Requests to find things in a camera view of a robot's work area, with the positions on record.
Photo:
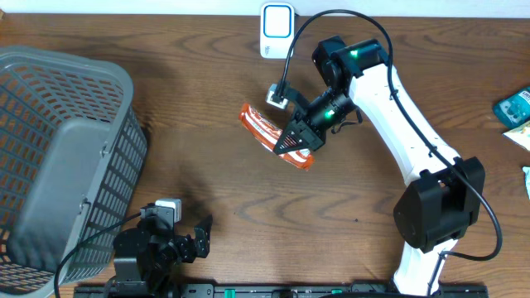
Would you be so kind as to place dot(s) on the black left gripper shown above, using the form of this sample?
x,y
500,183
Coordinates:
x,y
203,233

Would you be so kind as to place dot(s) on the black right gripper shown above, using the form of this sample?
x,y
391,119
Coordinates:
x,y
308,138

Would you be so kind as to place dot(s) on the orange red snack stick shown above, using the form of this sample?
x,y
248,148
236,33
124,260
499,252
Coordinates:
x,y
268,134

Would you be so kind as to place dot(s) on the blue Listerine mouthwash bottle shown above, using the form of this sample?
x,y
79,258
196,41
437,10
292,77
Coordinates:
x,y
513,111

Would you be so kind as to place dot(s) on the yellow snack bag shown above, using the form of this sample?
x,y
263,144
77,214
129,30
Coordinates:
x,y
520,135

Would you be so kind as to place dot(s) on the pale green tissue pack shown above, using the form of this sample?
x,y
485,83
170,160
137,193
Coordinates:
x,y
526,171

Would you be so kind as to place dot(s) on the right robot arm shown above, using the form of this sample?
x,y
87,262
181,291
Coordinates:
x,y
442,196

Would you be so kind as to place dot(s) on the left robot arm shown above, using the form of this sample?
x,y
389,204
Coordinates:
x,y
145,256

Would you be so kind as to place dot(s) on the white barcode scanner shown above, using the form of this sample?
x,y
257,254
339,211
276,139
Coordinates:
x,y
277,26

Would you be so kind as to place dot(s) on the dark grey plastic basket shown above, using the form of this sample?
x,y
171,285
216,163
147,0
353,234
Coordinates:
x,y
72,152

